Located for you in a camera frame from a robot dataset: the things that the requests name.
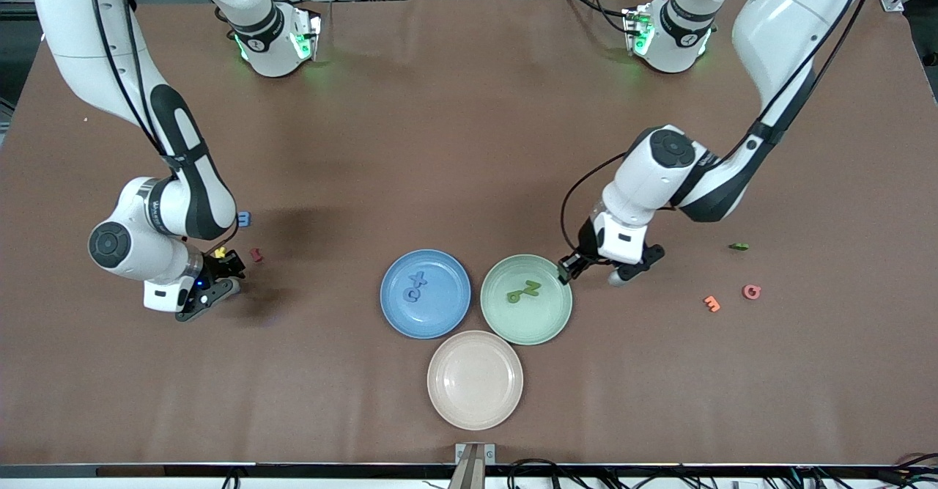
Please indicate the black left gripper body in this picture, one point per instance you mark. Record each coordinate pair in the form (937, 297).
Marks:
(587, 248)

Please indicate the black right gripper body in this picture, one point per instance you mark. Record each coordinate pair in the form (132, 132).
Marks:
(215, 267)

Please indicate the green foam letter N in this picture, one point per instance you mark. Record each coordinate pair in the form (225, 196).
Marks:
(529, 289)

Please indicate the green foam letter b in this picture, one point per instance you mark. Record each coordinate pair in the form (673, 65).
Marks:
(510, 300)

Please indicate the blue foam letter X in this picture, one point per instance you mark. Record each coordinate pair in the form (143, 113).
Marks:
(418, 279)

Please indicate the blue foam letter C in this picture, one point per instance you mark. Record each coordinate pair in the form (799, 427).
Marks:
(407, 296)

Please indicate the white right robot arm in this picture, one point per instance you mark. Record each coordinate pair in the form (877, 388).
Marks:
(73, 34)

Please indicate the green plate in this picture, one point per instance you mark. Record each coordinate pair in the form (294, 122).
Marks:
(542, 324)

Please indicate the orange foam letter E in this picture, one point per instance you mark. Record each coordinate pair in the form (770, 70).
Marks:
(712, 303)

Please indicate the blue plate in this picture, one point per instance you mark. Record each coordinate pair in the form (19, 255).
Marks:
(440, 320)

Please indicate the beige plate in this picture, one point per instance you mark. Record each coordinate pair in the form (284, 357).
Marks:
(475, 379)

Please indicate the pink foam letter Q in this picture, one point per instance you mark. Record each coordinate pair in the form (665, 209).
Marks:
(745, 292)

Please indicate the grey metal camera bracket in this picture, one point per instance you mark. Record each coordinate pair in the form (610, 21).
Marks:
(475, 463)

